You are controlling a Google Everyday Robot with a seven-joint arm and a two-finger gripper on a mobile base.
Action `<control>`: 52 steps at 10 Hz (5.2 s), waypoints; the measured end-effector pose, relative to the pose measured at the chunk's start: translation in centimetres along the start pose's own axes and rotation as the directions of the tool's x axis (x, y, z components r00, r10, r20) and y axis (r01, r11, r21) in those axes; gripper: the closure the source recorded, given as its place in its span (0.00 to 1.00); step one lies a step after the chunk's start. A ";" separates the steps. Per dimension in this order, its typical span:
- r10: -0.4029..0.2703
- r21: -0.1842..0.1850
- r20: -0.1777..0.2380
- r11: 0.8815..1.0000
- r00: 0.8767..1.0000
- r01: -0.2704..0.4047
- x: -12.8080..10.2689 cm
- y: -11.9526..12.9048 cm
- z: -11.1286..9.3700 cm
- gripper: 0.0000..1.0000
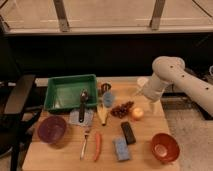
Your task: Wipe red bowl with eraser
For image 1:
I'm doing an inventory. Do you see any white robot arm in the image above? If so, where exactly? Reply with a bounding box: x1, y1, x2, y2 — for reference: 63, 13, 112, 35
142, 56, 213, 117

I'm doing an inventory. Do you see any purple bowl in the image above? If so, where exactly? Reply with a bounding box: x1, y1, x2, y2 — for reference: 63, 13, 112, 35
37, 116, 67, 144

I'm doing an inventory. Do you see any black chair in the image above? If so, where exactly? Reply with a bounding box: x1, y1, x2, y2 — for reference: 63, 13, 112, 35
0, 75, 42, 171

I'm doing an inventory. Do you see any bunch of dark grapes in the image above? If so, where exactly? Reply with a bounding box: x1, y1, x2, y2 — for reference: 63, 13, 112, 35
110, 101, 134, 118

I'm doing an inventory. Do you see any black eraser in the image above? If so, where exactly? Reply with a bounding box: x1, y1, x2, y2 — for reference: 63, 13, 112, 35
121, 122, 136, 144

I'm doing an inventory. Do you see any white cup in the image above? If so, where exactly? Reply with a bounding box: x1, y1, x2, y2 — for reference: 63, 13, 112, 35
137, 77, 148, 87

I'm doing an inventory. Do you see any orange carrot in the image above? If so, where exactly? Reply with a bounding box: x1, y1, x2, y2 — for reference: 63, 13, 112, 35
93, 132, 102, 161

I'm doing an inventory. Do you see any silver fork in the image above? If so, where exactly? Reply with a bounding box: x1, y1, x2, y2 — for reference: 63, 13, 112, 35
80, 127, 91, 160

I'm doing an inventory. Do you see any yellow banana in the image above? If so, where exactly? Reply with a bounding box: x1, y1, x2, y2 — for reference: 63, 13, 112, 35
97, 105, 108, 126

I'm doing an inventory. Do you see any black handled ice cream scoop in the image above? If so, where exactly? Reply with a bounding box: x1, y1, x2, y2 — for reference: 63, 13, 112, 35
79, 90, 89, 123

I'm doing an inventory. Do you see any green plastic tray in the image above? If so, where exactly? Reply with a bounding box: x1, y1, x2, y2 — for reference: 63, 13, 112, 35
44, 74, 98, 113

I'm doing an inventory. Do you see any apple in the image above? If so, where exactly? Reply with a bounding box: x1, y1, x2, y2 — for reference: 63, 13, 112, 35
131, 107, 144, 121

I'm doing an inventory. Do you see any grey cloth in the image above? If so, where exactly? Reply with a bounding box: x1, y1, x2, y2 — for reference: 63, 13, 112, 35
69, 109, 94, 127

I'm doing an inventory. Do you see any red bowl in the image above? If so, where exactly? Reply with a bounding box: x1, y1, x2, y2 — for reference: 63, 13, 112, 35
150, 133, 180, 164

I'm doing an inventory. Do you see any blue sponge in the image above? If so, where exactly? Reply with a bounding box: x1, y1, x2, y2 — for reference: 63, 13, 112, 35
113, 137, 130, 162

